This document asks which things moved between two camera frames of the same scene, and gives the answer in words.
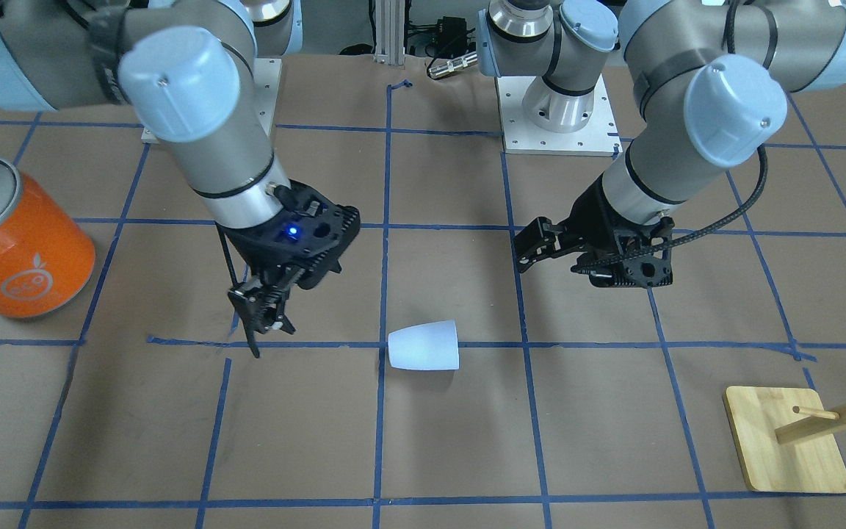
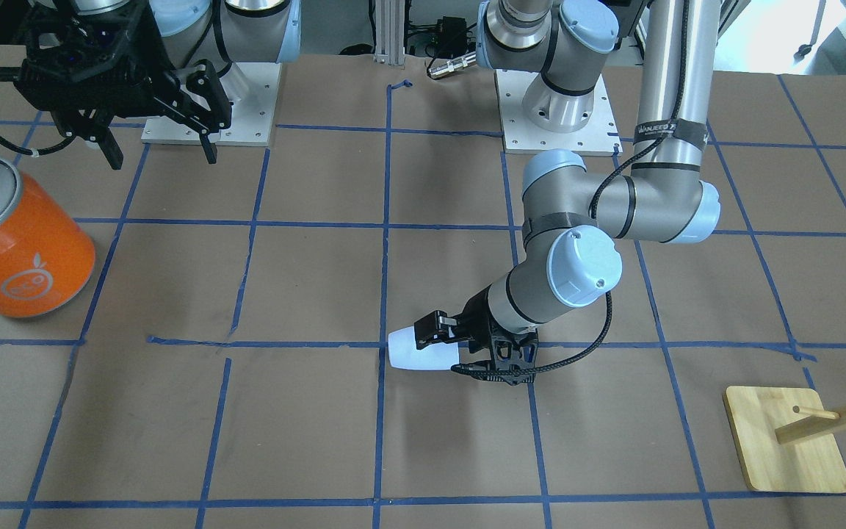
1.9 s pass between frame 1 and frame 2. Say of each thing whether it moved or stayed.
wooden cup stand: stayed
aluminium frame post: stayed
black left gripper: moved
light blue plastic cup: stayed
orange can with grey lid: stayed
